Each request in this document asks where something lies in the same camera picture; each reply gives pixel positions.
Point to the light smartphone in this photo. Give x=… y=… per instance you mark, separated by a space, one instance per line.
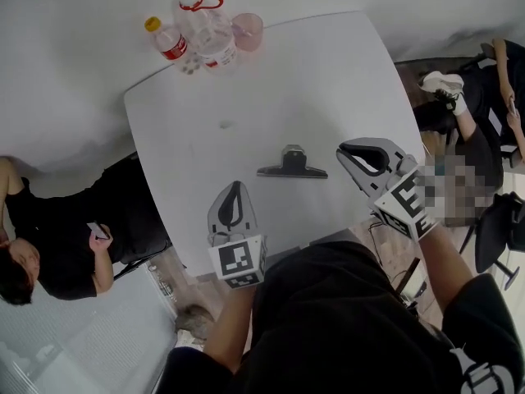
x=512 y=107

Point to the black smartphone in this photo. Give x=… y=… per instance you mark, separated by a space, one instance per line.
x=98 y=230

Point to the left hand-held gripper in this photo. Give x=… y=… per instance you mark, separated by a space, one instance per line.
x=236 y=259

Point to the person's right forearm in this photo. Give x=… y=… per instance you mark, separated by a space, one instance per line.
x=447 y=269

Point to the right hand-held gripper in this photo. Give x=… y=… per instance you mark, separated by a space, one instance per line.
x=406 y=203

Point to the black folding chair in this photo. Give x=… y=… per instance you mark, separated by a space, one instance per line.
x=139 y=259

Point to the large metal binder clip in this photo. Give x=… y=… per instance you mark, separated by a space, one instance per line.
x=293 y=166

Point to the small red-label plastic bottle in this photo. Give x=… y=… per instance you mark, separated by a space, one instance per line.
x=172 y=47

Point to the grey bag on floor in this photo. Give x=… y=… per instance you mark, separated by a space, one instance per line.
x=194 y=322

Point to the pink plastic cup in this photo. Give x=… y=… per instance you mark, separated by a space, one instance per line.
x=248 y=33

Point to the person's left forearm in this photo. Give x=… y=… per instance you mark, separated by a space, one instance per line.
x=229 y=326

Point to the black office chair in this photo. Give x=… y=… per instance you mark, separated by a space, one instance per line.
x=492 y=236

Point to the person's black shirt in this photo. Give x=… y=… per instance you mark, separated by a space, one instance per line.
x=328 y=322

